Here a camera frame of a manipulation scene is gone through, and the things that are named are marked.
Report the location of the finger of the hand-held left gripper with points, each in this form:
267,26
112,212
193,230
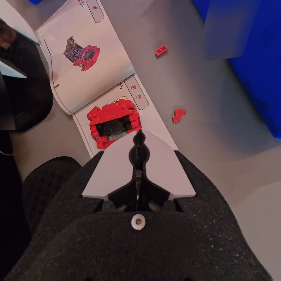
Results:
8,70
13,17

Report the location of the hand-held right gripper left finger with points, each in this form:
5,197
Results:
109,175

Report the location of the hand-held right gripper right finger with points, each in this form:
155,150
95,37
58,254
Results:
171,175

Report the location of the red lego car body section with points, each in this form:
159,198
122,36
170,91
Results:
114,112

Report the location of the blue plastic bin with divider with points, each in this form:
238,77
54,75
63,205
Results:
263,87

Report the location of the angled red lego piece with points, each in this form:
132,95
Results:
179,116

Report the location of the red two-stud lego plate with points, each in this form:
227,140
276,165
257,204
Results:
161,50

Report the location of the person's left hand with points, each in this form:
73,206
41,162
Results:
7,36

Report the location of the white instruction booklet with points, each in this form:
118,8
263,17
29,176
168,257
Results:
98,28

